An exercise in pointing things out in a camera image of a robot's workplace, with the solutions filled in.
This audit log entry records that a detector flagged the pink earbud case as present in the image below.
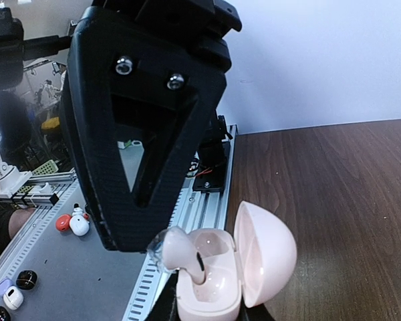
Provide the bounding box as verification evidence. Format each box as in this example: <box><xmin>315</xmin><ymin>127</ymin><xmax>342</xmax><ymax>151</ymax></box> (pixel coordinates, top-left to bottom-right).
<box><xmin>176</xmin><ymin>201</ymin><xmax>297</xmax><ymax>320</ymax></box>

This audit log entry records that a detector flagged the black earbud case corner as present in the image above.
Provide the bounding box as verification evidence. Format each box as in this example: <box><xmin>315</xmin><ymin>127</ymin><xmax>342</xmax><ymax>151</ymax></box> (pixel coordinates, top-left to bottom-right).
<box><xmin>0</xmin><ymin>306</ymin><xmax>11</xmax><ymax>321</ymax></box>

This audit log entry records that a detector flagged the black gold earbud case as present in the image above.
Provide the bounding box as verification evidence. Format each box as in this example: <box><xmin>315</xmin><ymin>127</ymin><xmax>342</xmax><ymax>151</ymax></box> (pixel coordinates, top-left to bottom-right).
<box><xmin>15</xmin><ymin>270</ymin><xmax>38</xmax><ymax>290</ymax></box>

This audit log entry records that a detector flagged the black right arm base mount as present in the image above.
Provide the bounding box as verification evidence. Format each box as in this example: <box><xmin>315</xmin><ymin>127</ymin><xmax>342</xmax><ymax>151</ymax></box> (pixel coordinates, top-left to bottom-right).
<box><xmin>192</xmin><ymin>112</ymin><xmax>233</xmax><ymax>193</ymax></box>

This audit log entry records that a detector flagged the person in background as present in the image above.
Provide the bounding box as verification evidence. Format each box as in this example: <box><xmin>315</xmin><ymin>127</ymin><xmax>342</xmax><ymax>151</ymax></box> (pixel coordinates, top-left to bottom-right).
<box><xmin>0</xmin><ymin>91</ymin><xmax>34</xmax><ymax>255</ymax></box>

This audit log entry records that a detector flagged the white oval earbud case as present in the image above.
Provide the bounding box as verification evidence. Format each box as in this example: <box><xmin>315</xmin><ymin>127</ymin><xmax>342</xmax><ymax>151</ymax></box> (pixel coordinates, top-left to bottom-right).
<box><xmin>3</xmin><ymin>286</ymin><xmax>24</xmax><ymax>310</ymax></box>

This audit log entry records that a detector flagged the red round earbud case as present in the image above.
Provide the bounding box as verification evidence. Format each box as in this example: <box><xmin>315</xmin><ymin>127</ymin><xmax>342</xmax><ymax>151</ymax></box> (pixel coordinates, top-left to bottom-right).
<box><xmin>55</xmin><ymin>214</ymin><xmax>72</xmax><ymax>232</ymax></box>

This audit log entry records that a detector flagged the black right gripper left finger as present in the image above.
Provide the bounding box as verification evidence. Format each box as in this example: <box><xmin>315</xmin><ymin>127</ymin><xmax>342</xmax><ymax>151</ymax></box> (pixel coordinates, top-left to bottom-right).
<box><xmin>146</xmin><ymin>272</ymin><xmax>178</xmax><ymax>321</ymax></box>

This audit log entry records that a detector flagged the lilac earbud case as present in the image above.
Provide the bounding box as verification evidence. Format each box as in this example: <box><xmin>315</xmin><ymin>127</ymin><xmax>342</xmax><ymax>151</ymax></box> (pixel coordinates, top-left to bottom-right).
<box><xmin>0</xmin><ymin>278</ymin><xmax>13</xmax><ymax>297</ymax></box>

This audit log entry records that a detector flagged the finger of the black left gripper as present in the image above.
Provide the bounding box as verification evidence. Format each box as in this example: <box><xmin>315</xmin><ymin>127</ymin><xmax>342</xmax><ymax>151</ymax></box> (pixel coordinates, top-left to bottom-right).
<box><xmin>61</xmin><ymin>6</ymin><xmax>228</xmax><ymax>252</ymax></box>

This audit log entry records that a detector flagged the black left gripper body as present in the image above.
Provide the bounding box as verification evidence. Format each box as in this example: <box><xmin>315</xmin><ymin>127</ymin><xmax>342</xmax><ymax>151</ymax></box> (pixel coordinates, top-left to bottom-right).
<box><xmin>92</xmin><ymin>0</ymin><xmax>242</xmax><ymax>67</ymax></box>

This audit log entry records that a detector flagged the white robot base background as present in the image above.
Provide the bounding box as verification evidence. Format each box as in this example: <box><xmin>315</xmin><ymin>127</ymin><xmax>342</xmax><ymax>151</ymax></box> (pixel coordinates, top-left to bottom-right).
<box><xmin>0</xmin><ymin>154</ymin><xmax>33</xmax><ymax>200</ymax></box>

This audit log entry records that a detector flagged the pink earbud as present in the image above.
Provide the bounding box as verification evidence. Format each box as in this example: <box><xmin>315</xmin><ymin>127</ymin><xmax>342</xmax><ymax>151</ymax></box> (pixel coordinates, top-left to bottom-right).
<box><xmin>147</xmin><ymin>226</ymin><xmax>206</xmax><ymax>285</ymax></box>

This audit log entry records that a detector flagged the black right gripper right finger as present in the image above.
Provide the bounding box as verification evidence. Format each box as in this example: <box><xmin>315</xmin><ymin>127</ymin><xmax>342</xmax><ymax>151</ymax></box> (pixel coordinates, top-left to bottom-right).
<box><xmin>242</xmin><ymin>304</ymin><xmax>274</xmax><ymax>321</ymax></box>

